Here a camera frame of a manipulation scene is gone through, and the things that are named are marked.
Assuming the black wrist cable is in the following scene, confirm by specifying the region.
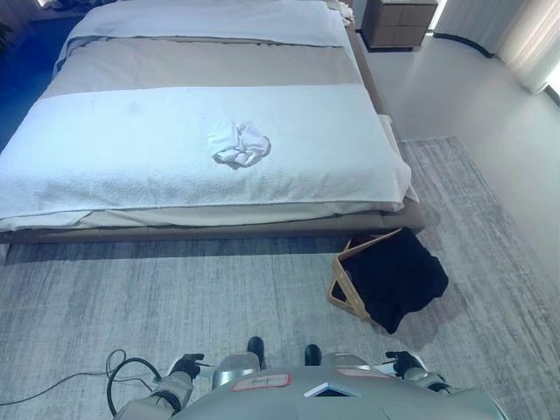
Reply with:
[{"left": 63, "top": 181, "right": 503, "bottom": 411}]
[{"left": 104, "top": 348, "right": 164, "bottom": 417}]

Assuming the dark curved floor strip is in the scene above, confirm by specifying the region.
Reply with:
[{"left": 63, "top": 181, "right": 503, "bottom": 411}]
[{"left": 430, "top": 30, "right": 500, "bottom": 59}]

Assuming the light sheer curtain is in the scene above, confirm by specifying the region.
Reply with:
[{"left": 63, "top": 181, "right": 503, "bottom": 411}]
[{"left": 497, "top": 0, "right": 560, "bottom": 94}]

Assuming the brown wooden nightstand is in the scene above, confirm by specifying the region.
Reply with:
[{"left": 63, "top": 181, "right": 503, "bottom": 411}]
[{"left": 364, "top": 0, "right": 439, "bottom": 53}]

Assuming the grey striped rug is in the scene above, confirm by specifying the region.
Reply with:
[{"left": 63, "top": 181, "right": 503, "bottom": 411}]
[{"left": 0, "top": 135, "right": 560, "bottom": 420}]

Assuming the wooden laundry basket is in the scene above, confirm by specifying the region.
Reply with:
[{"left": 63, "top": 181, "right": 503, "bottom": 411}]
[{"left": 325, "top": 227, "right": 407, "bottom": 326}]

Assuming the thin grey floor cable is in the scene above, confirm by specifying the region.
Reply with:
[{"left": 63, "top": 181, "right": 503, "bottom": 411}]
[{"left": 19, "top": 370, "right": 111, "bottom": 407}]

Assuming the cream crumpled cloth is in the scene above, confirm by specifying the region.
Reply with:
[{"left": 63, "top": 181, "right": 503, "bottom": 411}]
[{"left": 325, "top": 0, "right": 356, "bottom": 24}]

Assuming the black cloth in basket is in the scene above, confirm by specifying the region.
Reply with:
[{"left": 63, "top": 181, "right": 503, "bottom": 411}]
[{"left": 344, "top": 227, "right": 452, "bottom": 336}]

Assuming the beige duvet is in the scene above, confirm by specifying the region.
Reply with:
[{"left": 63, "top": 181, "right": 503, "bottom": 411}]
[{"left": 0, "top": 36, "right": 420, "bottom": 234}]

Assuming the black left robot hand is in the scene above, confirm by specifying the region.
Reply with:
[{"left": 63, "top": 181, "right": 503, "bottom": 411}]
[{"left": 171, "top": 352, "right": 207, "bottom": 380}]

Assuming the silver right robot leg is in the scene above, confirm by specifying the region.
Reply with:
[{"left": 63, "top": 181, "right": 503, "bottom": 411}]
[{"left": 303, "top": 343, "right": 382, "bottom": 378}]

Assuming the bed with white blanket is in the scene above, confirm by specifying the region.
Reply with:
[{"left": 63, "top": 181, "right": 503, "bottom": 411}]
[{"left": 0, "top": 30, "right": 426, "bottom": 246}]

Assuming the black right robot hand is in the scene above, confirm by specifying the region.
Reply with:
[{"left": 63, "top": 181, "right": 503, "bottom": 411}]
[{"left": 384, "top": 349, "right": 424, "bottom": 378}]

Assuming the white garment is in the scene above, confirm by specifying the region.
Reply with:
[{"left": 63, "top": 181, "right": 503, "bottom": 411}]
[{"left": 205, "top": 116, "right": 273, "bottom": 170}]

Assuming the silver robot leg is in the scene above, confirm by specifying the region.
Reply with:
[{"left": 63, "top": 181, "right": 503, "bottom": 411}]
[
  {"left": 213, "top": 335, "right": 267, "bottom": 389},
  {"left": 303, "top": 343, "right": 382, "bottom": 378}
]

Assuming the white folded top sheet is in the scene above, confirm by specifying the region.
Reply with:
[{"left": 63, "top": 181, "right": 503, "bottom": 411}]
[{"left": 64, "top": 0, "right": 352, "bottom": 49}]

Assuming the silver robot torso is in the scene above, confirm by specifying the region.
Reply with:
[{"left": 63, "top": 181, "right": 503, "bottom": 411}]
[{"left": 179, "top": 365, "right": 529, "bottom": 420}]

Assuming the silver left robot leg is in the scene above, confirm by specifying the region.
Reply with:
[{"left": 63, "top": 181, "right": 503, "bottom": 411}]
[{"left": 213, "top": 335, "right": 267, "bottom": 389}]

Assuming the white terry bed throw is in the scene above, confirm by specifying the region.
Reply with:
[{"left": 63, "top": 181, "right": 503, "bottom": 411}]
[{"left": 0, "top": 84, "right": 413, "bottom": 221}]

